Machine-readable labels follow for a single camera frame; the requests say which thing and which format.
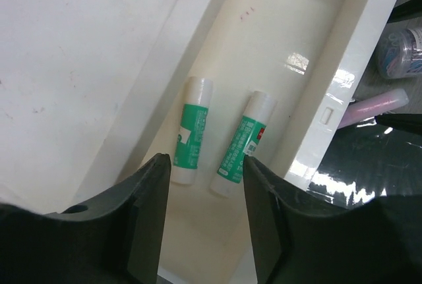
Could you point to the green glue stick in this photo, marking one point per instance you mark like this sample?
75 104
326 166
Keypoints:
243 143
197 98

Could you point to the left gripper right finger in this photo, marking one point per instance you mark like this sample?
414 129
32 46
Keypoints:
298 238

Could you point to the clear paperclip jar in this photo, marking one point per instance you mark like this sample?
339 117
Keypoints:
398 54

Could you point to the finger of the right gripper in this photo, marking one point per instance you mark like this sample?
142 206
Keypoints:
401 129
406 11

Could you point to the black notebook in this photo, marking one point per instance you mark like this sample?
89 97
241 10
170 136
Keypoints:
357 167

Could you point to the white drawer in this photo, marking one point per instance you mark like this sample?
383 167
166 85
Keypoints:
309 55

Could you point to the white drawer cabinet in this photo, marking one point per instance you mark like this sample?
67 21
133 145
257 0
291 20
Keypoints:
80 79

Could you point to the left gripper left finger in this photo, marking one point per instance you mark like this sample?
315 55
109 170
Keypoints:
114 237

